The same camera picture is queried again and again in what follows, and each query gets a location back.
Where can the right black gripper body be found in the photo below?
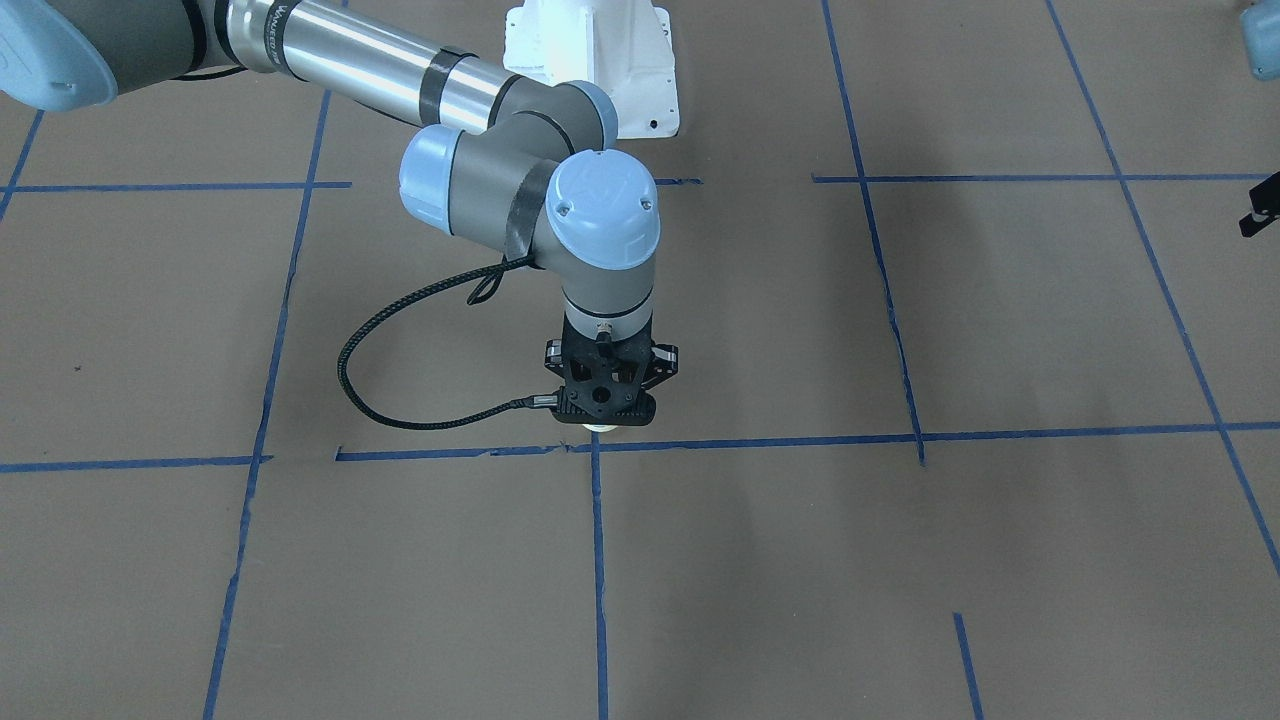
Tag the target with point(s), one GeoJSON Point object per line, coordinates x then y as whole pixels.
{"type": "Point", "coordinates": [664, 361]}

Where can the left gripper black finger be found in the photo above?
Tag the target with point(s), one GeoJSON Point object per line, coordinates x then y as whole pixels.
{"type": "Point", "coordinates": [1264, 211]}

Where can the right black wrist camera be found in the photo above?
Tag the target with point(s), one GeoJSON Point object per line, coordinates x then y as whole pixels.
{"type": "Point", "coordinates": [622, 409]}

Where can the white camera pole with base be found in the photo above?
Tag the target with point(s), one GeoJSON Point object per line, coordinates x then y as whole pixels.
{"type": "Point", "coordinates": [622, 47]}

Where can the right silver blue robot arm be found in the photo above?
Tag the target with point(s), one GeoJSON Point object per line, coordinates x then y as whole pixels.
{"type": "Point", "coordinates": [189, 248]}

